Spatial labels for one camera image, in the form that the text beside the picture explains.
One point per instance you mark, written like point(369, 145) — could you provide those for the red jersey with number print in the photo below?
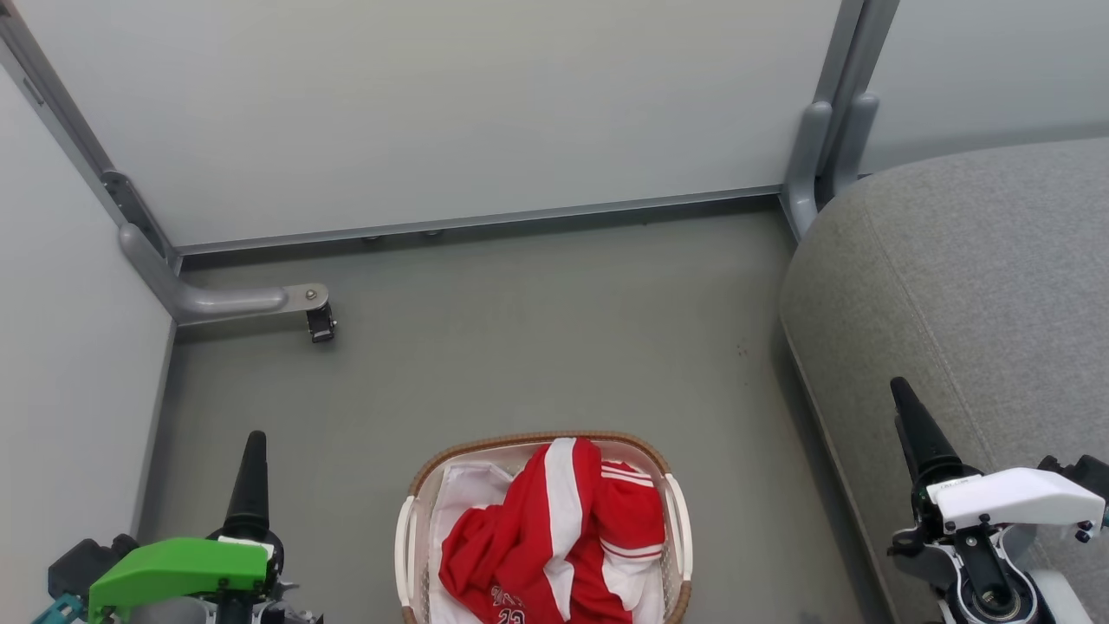
point(520, 546)

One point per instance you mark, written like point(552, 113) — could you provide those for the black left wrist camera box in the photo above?
point(87, 563)

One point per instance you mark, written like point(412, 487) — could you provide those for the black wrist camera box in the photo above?
point(87, 563)
point(1079, 472)

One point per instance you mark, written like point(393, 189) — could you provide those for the grey fabric sofa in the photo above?
point(970, 303)

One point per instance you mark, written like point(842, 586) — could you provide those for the grey partition bottom rail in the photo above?
point(485, 217)

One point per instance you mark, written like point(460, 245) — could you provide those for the white garment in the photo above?
point(468, 498)

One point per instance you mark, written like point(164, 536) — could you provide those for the grey partition foot with plate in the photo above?
point(208, 299)

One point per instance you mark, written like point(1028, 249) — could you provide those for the black partition hinge bracket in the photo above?
point(134, 212)

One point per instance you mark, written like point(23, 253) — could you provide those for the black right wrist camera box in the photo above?
point(1079, 472)

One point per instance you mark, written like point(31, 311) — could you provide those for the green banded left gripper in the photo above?
point(178, 565)

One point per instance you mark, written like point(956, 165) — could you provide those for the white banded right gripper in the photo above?
point(1009, 496)

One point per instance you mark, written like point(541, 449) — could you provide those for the grey curved partition foot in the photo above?
point(853, 139)
point(806, 165)

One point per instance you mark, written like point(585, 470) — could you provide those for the white wicker-rimmed laundry basket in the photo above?
point(414, 537)

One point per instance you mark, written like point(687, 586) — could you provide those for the black caster wheel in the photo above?
point(321, 325)

